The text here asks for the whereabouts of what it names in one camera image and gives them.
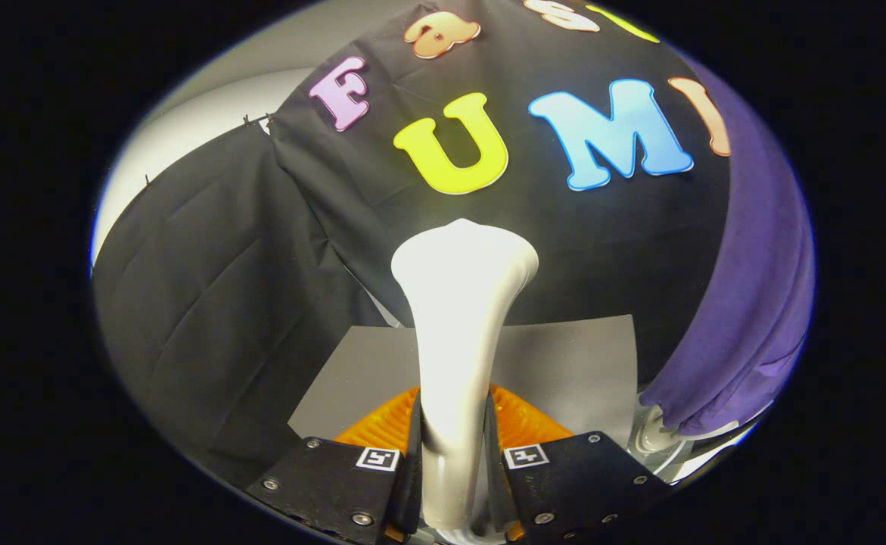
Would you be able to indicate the grey cabinet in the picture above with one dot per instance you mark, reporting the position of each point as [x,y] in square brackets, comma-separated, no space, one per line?
[564,363]

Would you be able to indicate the black backdrop cloth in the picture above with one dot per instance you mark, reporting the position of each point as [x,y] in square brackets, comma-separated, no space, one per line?
[208,303]

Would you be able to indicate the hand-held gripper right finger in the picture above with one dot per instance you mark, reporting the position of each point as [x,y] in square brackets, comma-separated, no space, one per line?
[494,484]

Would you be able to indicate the white mannequin torso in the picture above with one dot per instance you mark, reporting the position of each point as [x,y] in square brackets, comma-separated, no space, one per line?
[651,435]

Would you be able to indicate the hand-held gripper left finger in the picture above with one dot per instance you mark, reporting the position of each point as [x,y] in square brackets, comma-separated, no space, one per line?
[412,484]

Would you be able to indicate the purple jacket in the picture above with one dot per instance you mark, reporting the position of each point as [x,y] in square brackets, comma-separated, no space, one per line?
[760,303]

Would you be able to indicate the white garment steamer head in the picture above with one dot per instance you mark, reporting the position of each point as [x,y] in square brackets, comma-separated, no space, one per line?
[458,318]

